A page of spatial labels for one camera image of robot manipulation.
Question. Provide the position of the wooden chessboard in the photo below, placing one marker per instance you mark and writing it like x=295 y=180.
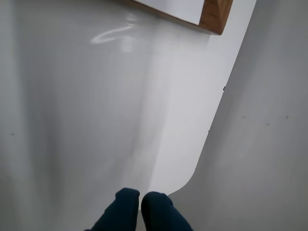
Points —
x=214 y=14

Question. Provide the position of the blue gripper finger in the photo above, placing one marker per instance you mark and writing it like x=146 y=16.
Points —
x=118 y=214
x=158 y=214

